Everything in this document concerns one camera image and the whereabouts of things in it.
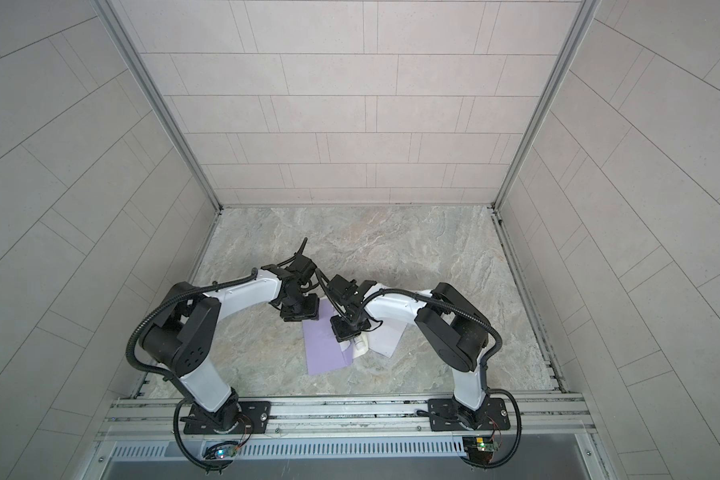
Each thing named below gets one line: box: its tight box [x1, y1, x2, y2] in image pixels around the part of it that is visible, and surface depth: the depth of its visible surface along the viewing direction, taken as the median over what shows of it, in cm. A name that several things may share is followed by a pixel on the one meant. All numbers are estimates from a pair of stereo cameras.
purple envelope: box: [302, 298, 353, 376], surface depth 83 cm
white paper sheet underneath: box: [366, 318, 408, 358], surface depth 84 cm
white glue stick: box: [339, 335, 369, 357], surface depth 83 cm
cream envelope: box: [352, 332, 369, 359], surface depth 83 cm
